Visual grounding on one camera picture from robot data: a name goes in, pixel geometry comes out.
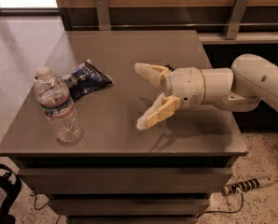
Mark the bottom cabinet drawer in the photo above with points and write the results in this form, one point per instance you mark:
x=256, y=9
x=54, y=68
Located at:
x=131, y=220

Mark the black bag with straps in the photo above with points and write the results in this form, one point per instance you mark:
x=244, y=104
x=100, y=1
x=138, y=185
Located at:
x=10, y=187

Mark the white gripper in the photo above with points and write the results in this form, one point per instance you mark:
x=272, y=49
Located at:
x=186, y=86

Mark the top cabinet drawer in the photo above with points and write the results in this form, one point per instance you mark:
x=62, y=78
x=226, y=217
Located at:
x=125, y=180

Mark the middle cabinet drawer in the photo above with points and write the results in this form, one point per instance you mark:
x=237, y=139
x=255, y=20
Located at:
x=129, y=207

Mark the grey drawer cabinet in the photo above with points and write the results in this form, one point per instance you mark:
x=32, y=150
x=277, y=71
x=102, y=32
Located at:
x=203, y=138

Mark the white power strip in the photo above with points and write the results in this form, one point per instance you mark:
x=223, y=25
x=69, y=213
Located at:
x=244, y=186

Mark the blue chip bag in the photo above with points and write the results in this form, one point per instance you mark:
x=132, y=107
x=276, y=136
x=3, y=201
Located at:
x=86, y=78

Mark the metal rail bracket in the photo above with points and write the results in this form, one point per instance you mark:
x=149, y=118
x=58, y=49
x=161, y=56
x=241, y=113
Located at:
x=232, y=27
x=102, y=10

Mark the horizontal metal rail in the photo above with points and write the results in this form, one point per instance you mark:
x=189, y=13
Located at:
x=198, y=25

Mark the right metal rail bracket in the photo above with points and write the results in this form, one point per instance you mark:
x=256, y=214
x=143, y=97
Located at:
x=232, y=27

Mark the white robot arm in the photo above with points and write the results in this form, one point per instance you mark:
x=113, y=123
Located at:
x=240, y=88

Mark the left metal rail bracket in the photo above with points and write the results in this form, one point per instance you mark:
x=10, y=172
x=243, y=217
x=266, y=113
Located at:
x=102, y=10

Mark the clear plastic water bottle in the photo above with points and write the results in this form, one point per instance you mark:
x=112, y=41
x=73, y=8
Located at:
x=53, y=94

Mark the cabinet drawer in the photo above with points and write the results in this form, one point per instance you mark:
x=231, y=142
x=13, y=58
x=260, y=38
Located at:
x=131, y=220
x=129, y=207
x=125, y=180

